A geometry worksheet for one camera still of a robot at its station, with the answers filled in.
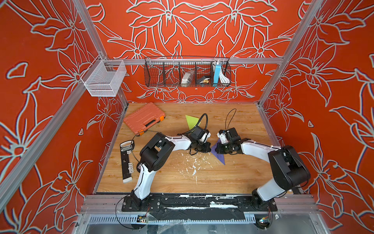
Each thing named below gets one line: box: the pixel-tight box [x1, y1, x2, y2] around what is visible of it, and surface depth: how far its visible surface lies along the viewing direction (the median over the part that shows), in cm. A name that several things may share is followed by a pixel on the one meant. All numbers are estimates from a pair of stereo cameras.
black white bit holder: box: [119, 139, 135, 184], surface depth 89 cm
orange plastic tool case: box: [123, 102, 166, 137], surface depth 106 cm
